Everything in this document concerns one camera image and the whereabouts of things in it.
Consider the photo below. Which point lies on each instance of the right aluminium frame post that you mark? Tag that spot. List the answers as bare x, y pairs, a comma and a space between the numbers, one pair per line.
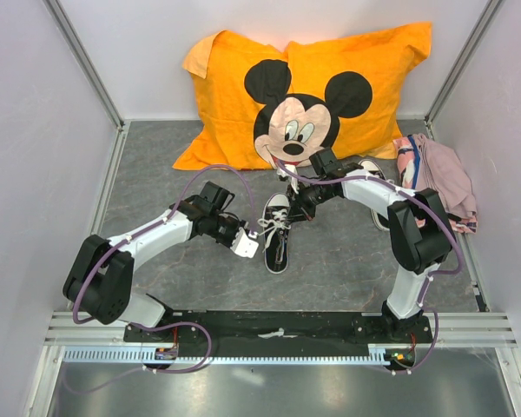
470, 46

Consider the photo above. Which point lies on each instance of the white tape scrap on base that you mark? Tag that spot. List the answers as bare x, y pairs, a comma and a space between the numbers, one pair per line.
280, 333

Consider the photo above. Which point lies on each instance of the left aluminium frame post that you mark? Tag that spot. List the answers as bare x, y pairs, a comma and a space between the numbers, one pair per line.
82, 57

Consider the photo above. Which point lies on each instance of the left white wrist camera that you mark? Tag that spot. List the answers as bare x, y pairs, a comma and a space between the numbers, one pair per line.
245, 244

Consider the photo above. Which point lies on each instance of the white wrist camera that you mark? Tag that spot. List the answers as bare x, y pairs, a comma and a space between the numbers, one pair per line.
245, 244
287, 173

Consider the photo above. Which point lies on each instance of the aluminium frame post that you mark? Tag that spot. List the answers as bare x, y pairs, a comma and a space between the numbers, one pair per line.
470, 46
82, 57

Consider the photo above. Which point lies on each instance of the aluminium front rail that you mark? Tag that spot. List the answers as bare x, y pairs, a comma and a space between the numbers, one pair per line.
456, 330

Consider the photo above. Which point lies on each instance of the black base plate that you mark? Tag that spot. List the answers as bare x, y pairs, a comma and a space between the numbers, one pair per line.
236, 332

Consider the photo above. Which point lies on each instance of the orange Mickey Mouse pillow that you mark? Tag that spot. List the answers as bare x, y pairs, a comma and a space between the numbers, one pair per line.
261, 106

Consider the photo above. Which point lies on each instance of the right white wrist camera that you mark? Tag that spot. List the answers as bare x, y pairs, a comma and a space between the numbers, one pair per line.
287, 173

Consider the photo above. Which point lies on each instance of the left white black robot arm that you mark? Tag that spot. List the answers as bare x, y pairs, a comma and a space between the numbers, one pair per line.
100, 281

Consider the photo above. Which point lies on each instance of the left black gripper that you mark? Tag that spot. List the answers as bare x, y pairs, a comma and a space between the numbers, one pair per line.
242, 223

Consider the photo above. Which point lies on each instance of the black canvas sneaker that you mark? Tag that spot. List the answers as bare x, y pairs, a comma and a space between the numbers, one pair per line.
276, 256

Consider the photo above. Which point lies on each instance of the pink folded cloth pile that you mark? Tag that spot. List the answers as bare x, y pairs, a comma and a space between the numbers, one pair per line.
426, 164

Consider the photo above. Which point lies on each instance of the white shoelace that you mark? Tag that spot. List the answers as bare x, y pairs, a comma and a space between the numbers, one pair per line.
276, 221

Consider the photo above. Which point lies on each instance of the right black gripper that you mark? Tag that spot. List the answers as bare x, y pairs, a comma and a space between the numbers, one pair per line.
298, 208

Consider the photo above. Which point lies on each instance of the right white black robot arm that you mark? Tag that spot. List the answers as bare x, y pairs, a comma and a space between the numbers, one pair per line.
420, 233

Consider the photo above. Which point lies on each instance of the slotted grey cable duct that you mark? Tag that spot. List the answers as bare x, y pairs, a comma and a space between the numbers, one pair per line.
154, 356

